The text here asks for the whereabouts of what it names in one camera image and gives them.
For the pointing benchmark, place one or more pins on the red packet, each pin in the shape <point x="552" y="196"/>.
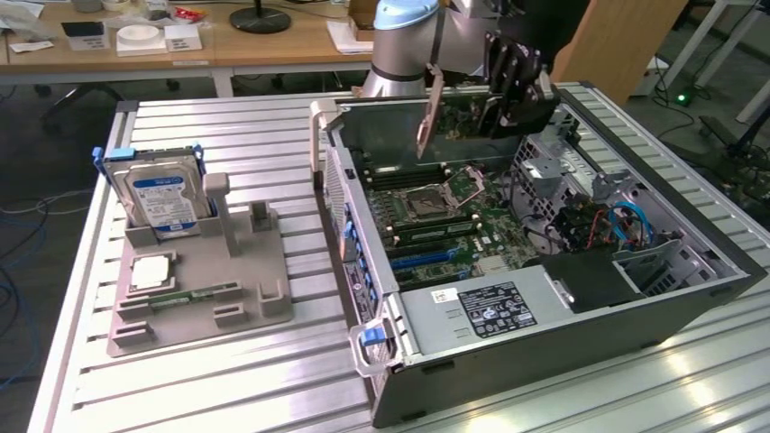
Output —
<point x="187" y="13"/>

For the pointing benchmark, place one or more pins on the wooden cabinet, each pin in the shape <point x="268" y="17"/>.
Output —
<point x="619" y="45"/>

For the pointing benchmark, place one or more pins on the white paper stack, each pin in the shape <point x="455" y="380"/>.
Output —
<point x="348" y="40"/>

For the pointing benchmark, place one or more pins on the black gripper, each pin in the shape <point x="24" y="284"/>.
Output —
<point x="520" y="76"/>

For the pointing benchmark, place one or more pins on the black round lamp base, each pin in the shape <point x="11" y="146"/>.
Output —
<point x="260" y="20"/>

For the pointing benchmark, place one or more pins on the hard disk in blue carrier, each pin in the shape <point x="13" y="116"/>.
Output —
<point x="156" y="198"/>

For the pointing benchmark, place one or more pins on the silver CPU chip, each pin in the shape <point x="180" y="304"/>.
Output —
<point x="149" y="272"/>

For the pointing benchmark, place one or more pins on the black RAM stick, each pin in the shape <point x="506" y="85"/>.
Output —
<point x="432" y="231"/>

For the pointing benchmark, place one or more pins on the black plastic shroud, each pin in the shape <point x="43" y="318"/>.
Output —
<point x="583" y="279"/>

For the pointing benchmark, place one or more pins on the metal socket cover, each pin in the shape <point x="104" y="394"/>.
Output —
<point x="468" y="182"/>

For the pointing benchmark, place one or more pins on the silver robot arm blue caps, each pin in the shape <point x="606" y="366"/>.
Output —
<point x="403" y="45"/>

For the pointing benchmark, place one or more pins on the grey parts rack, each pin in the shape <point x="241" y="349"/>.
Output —
<point x="204" y="266"/>

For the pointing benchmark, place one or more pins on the wooden desk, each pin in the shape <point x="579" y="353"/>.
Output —
<point x="240" y="49"/>

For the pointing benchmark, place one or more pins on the grey metal disk bay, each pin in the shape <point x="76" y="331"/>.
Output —
<point x="662" y="270"/>

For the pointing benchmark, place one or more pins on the CPU socket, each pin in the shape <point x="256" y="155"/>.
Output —
<point x="428" y="203"/>

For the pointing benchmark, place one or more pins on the plain white box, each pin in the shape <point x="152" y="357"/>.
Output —
<point x="181" y="38"/>

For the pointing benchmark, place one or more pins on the white paper label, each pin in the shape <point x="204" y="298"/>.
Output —
<point x="29" y="46"/>

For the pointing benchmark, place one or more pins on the white desk frame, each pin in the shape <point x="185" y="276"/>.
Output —
<point x="691" y="45"/>

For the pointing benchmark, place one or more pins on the open black PC case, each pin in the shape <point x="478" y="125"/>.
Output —
<point x="511" y="374"/>

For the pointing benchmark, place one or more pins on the green RAM stick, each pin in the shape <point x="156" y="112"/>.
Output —
<point x="180" y="299"/>

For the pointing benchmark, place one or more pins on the white box black lid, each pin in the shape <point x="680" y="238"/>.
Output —
<point x="85" y="36"/>

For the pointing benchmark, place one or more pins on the green graphics card metal bracket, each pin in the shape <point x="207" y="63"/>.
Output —
<point x="460" y="113"/>

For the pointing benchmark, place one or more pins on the grey power supply unit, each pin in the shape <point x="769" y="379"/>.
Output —
<point x="451" y="325"/>

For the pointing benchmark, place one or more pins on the chipset heat sink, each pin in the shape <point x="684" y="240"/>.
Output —
<point x="496" y="266"/>

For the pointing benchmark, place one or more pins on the green motherboard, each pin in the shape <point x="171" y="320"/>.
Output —
<point x="499" y="225"/>

